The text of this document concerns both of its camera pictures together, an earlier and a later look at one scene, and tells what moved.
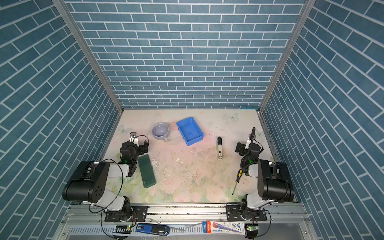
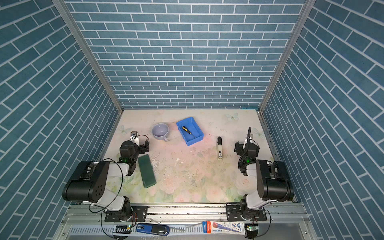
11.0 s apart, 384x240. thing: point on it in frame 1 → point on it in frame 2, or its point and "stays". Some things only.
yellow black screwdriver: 240,172 → 187,130
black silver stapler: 220,148 stays
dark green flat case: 147,173 stays
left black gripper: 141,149 stays
